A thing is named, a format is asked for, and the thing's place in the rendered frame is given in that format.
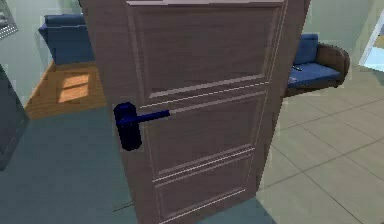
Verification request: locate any brown panelled room door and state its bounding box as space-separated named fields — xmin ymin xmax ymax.
xmin=78 ymin=0 xmax=312 ymax=224

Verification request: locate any blue armchair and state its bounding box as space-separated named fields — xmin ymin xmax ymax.
xmin=37 ymin=13 xmax=97 ymax=66

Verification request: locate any dark grey cabinet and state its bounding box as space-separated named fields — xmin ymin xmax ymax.
xmin=0 ymin=63 xmax=30 ymax=172

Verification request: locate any white framed window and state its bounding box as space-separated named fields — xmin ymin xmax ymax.
xmin=358 ymin=7 xmax=384 ymax=73

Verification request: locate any dark blue door handle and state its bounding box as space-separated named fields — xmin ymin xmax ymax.
xmin=113 ymin=101 xmax=171 ymax=152

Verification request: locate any blue sofa with brown frame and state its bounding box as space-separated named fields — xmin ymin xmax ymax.
xmin=281 ymin=33 xmax=351 ymax=98

